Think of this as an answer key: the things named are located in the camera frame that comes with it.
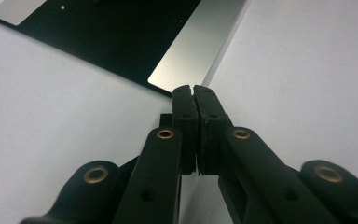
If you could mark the black glossy panel silver edges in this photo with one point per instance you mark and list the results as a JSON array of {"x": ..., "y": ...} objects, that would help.
[{"x": 105, "y": 34}]

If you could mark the white paper sheet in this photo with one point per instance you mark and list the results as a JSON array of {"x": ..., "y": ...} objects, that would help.
[{"x": 298, "y": 93}]

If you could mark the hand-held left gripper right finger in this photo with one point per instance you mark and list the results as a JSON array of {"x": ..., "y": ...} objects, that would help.
[{"x": 213, "y": 137}]

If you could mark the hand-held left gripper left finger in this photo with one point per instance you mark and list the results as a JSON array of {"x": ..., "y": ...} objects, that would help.
[{"x": 185, "y": 130}]

